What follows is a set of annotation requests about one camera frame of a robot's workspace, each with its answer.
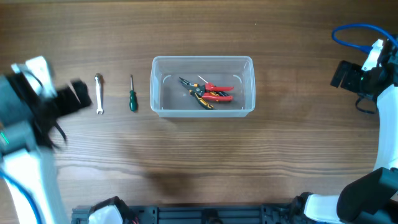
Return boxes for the small silver wrench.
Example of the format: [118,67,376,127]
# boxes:
[95,73,104,114]

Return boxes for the red handled cutting pliers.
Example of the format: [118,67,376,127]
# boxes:
[203,83,234,101]

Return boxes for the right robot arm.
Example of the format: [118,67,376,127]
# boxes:
[289,35,397,223]

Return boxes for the blue left camera cable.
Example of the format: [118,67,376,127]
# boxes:
[0,169,43,224]

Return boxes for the clear plastic container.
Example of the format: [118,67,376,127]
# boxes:
[150,56,256,118]

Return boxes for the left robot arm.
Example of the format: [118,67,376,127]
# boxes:
[1,73,91,223]

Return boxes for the green handled screwdriver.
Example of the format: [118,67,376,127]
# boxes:
[129,74,138,112]

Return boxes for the orange black needle-nose pliers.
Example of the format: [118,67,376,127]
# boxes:
[179,77,214,110]

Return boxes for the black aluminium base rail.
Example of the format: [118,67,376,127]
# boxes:
[71,203,312,224]

